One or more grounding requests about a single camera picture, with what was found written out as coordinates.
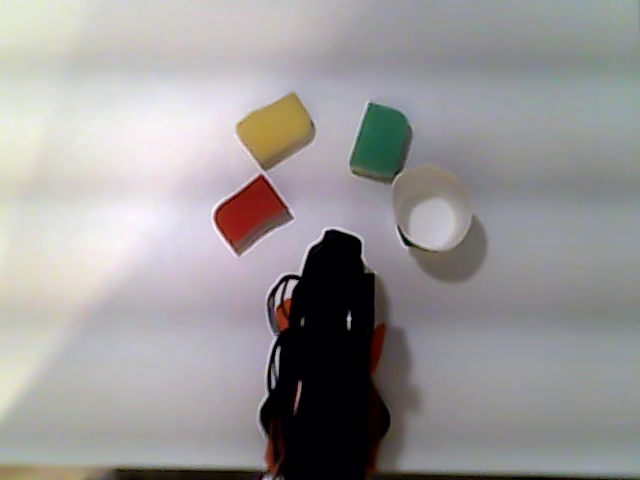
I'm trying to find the red sponge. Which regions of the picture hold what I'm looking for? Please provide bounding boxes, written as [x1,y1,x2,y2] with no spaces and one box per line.
[213,173,295,257]

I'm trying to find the orange tape strip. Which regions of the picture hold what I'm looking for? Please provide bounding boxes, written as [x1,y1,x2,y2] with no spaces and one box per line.
[276,294,294,332]

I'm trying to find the yellow sponge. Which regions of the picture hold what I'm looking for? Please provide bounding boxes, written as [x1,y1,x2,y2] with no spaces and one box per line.
[234,92,317,171]

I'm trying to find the white cup with green tape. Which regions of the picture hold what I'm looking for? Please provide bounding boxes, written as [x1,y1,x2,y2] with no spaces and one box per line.
[392,164,474,253]

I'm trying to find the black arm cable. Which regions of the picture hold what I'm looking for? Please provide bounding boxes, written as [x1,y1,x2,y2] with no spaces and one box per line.
[263,272,302,401]

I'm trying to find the green sponge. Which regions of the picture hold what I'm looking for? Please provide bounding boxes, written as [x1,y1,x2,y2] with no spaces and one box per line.
[348,102,414,184]

